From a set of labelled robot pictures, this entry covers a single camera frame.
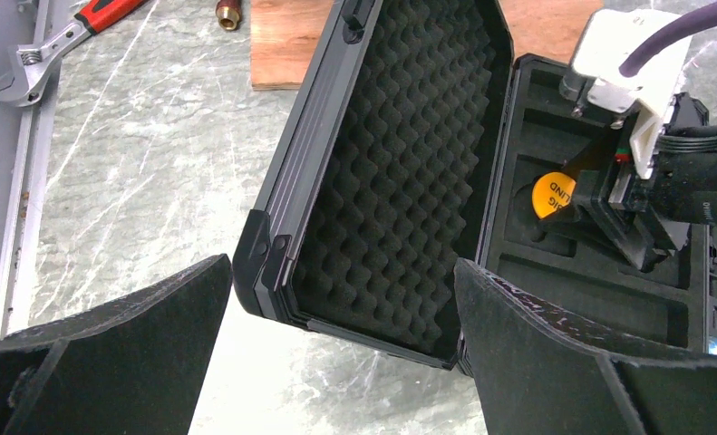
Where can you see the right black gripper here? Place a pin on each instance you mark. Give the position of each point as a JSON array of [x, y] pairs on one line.
[[643, 221]]

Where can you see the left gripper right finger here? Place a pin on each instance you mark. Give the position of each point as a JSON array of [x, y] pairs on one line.
[[541, 369]]

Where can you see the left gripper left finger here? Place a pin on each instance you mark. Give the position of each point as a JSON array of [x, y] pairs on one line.
[[134, 365]]

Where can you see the orange big blind button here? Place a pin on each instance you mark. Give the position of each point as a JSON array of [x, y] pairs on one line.
[[551, 192]]

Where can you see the black foam-lined poker case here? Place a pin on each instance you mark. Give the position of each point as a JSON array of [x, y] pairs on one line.
[[414, 142]]

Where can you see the wooden board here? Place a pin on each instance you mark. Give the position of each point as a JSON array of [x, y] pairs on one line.
[[284, 34]]

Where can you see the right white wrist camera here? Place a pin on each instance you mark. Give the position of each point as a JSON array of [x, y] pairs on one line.
[[630, 63]]

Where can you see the brown wooden-handled brass tool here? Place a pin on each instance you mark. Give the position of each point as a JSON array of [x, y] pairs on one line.
[[229, 14]]

